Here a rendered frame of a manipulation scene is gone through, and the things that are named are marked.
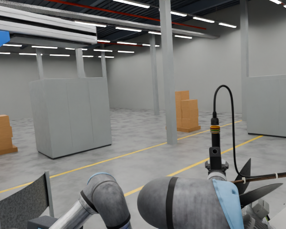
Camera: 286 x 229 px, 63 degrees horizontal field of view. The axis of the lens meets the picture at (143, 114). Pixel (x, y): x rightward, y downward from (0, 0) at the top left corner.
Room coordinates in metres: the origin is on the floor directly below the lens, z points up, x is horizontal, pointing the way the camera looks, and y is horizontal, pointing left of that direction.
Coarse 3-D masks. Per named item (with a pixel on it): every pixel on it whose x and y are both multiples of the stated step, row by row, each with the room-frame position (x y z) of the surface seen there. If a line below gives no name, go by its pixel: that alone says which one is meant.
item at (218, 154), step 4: (212, 148) 0.95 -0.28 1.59; (216, 148) 0.95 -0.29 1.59; (212, 152) 0.94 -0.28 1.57; (216, 152) 0.94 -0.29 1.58; (220, 152) 0.94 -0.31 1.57; (212, 156) 0.93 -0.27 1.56; (216, 156) 0.93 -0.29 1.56; (220, 156) 0.93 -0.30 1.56; (212, 160) 0.93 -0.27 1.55; (216, 160) 0.92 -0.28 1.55; (220, 160) 0.92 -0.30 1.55; (212, 164) 0.92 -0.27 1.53; (216, 164) 0.91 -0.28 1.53; (220, 164) 0.91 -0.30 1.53; (212, 168) 0.91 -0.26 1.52; (216, 168) 0.91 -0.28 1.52; (220, 168) 0.90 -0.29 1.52
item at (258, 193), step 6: (264, 186) 0.91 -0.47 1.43; (270, 186) 0.94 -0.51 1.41; (276, 186) 0.97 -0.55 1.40; (246, 192) 0.92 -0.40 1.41; (252, 192) 0.95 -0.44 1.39; (258, 192) 0.97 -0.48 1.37; (264, 192) 0.99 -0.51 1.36; (270, 192) 1.01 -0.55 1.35; (240, 198) 1.00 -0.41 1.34; (246, 198) 1.02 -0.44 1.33; (252, 198) 1.02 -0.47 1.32; (258, 198) 1.03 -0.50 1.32; (246, 204) 1.07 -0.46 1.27
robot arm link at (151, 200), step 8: (168, 176) 0.52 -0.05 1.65; (152, 184) 0.50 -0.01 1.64; (160, 184) 0.49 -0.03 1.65; (168, 184) 0.48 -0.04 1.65; (144, 192) 0.50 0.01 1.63; (152, 192) 0.48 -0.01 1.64; (160, 192) 0.47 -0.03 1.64; (144, 200) 0.49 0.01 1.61; (152, 200) 0.47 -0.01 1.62; (160, 200) 0.46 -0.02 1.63; (144, 208) 0.48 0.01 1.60; (152, 208) 0.46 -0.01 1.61; (160, 208) 0.45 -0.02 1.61; (144, 216) 0.49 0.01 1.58; (152, 216) 0.46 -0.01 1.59; (160, 216) 0.45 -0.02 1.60; (152, 224) 0.48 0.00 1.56; (160, 224) 0.46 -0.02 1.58
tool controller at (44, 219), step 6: (42, 216) 1.15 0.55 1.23; (48, 216) 1.15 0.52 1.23; (30, 222) 1.07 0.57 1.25; (36, 222) 1.06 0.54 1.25; (42, 222) 1.06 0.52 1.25; (48, 222) 1.07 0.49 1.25; (54, 222) 1.07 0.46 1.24; (30, 228) 1.06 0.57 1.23; (36, 228) 1.04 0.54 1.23; (42, 228) 1.03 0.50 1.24; (48, 228) 1.01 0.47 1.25
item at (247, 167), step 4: (248, 160) 1.25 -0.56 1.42; (248, 164) 1.28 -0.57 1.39; (244, 168) 1.25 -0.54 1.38; (248, 168) 1.30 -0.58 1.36; (240, 172) 1.23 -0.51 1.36; (244, 172) 1.27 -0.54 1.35; (248, 172) 1.31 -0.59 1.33; (240, 176) 1.24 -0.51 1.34; (236, 184) 1.23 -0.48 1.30; (240, 184) 1.25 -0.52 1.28; (244, 184) 1.29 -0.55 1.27; (248, 184) 1.34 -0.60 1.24; (240, 188) 1.26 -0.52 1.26; (244, 188) 1.29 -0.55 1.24; (240, 192) 1.26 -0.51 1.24
